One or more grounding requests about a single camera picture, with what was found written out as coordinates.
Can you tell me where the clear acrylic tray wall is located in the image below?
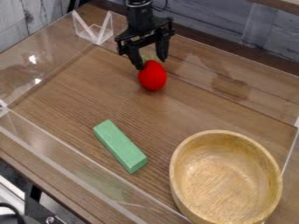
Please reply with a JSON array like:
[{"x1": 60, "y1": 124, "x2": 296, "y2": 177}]
[{"x1": 0, "y1": 100, "x2": 190, "y2": 224}]

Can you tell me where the wooden bowl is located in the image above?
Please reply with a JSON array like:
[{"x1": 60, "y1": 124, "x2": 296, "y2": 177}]
[{"x1": 169, "y1": 129, "x2": 282, "y2": 224}]

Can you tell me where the green rectangular block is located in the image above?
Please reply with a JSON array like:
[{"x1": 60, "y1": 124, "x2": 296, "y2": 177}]
[{"x1": 93, "y1": 120, "x2": 148, "y2": 174}]

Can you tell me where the clear acrylic corner bracket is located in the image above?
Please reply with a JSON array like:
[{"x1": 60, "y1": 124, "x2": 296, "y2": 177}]
[{"x1": 70, "y1": 11, "x2": 113, "y2": 46}]

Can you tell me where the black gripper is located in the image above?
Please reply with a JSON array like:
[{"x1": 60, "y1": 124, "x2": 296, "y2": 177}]
[{"x1": 114, "y1": 0, "x2": 173, "y2": 70}]

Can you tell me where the black table leg bracket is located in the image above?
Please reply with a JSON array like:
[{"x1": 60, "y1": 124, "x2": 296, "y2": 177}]
[{"x1": 24, "y1": 185, "x2": 65, "y2": 224}]

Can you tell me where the red plush strawberry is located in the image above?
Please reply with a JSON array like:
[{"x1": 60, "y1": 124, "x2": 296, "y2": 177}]
[{"x1": 137, "y1": 59, "x2": 168, "y2": 92}]

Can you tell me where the black cable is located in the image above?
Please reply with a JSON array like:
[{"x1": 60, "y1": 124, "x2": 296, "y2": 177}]
[{"x1": 0, "y1": 202, "x2": 28, "y2": 224}]

